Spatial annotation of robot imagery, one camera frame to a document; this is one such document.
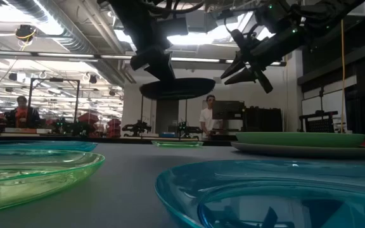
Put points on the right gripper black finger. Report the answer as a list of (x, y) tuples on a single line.
[(236, 68), (242, 76)]

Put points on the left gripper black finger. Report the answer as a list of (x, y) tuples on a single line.
[(168, 69), (157, 71)]

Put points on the white plastic plate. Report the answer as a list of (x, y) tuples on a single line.
[(182, 90)]

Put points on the clear green plastic plate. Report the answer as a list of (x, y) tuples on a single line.
[(177, 144), (27, 190)]

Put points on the large opaque green plate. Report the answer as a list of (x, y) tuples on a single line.
[(296, 139)]

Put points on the clear blue plastic plate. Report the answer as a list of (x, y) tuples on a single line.
[(43, 145), (201, 177)]

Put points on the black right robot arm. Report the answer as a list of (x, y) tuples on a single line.
[(328, 12)]

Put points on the black background robot arm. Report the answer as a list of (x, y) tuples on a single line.
[(136, 128), (187, 130)]

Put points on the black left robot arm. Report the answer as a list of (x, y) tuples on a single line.
[(131, 19)]

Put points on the black monitor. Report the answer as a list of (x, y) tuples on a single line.
[(228, 110)]

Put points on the black equipment case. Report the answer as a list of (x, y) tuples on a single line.
[(263, 120)]

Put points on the person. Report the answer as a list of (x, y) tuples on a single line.
[(207, 120), (22, 117)]

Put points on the red storage bin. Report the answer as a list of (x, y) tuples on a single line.
[(88, 119), (114, 128)]

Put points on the black cart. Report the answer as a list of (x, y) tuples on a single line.
[(320, 125)]

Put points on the large grey plastic plate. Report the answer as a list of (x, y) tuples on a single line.
[(296, 152)]

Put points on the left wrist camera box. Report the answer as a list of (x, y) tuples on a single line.
[(176, 27)]

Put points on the silver ceiling duct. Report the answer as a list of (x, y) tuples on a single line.
[(71, 41)]

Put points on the black metal stand frame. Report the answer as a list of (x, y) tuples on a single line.
[(78, 101)]

